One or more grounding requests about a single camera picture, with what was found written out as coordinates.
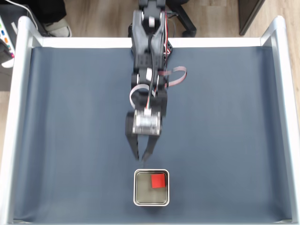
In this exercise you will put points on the black office chair base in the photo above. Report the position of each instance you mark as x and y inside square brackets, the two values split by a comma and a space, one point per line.
[185, 21]

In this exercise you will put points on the person's shoe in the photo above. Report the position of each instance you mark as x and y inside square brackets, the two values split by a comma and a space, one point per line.
[58, 29]

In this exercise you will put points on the red cube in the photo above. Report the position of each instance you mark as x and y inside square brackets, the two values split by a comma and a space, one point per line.
[158, 181]

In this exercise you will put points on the square metal container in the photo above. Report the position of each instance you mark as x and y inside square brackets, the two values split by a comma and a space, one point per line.
[145, 192]

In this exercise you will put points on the white tray frame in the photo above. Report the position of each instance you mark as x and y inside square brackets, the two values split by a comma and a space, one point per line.
[20, 70]

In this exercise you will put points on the person's leg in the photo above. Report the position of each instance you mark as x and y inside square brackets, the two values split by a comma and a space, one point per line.
[47, 9]

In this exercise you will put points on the dark blue mat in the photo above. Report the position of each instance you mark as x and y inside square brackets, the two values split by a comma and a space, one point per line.
[70, 117]

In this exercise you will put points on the white device with coloured buttons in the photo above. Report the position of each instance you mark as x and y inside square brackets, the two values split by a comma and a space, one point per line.
[4, 54]

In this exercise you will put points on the dark cabinet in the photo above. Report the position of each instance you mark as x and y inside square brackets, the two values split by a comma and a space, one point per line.
[250, 11]

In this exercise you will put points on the black gripper camera with mount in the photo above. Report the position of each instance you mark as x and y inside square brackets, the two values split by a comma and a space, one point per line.
[146, 124]

